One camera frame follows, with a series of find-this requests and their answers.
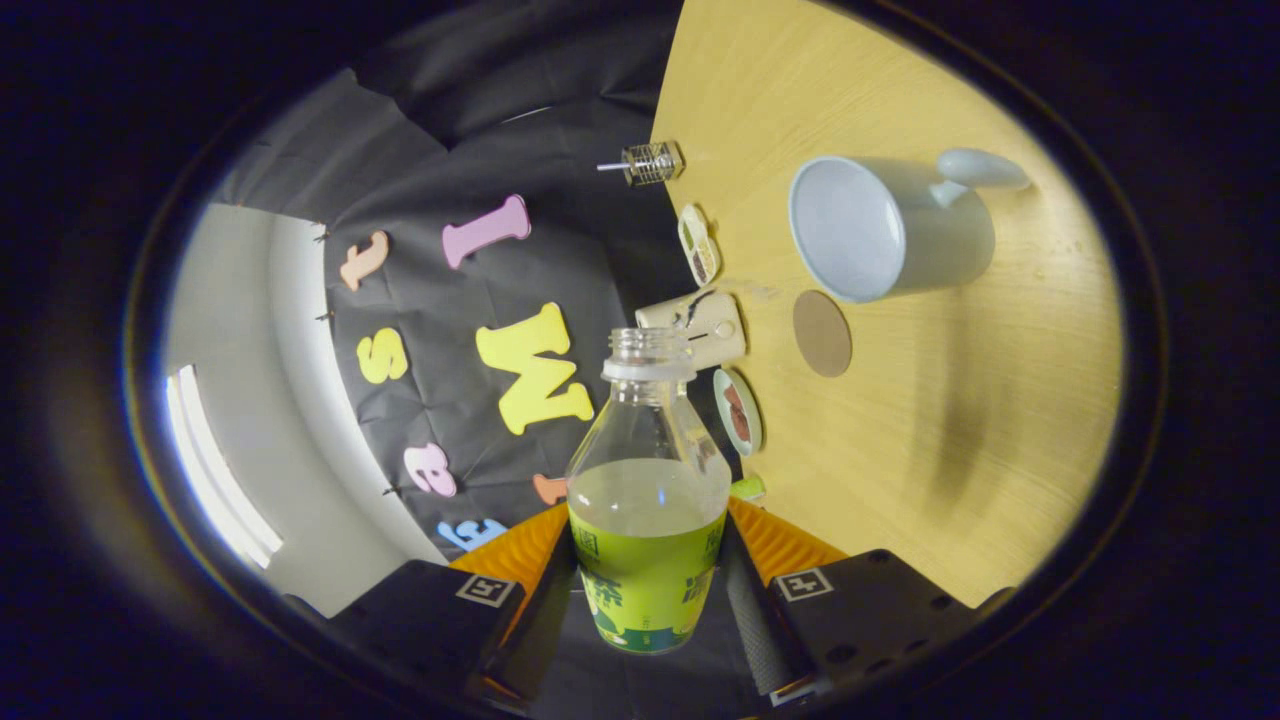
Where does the cream toaster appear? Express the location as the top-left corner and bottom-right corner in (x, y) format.
(635, 288), (748, 371)

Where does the black backdrop cloth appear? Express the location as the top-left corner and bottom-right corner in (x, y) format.
(215, 0), (761, 561)

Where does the light blue cup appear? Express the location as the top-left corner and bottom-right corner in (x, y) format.
(787, 148), (1031, 304)

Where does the green label juice bottle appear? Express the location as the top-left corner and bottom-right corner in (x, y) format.
(565, 327), (733, 656)

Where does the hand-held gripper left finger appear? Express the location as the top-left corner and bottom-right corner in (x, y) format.
(330, 500), (581, 703)

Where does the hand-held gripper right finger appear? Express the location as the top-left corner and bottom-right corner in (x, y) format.
(720, 497), (986, 707)

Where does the pale green plate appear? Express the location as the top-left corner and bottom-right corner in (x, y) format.
(712, 367), (764, 457)

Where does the round brown coaster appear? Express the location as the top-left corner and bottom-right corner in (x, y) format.
(792, 289), (854, 379)

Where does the wooden table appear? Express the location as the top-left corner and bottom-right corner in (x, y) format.
(650, 0), (1123, 609)

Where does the white divided snack tray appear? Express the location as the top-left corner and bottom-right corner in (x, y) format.
(677, 203), (722, 288)

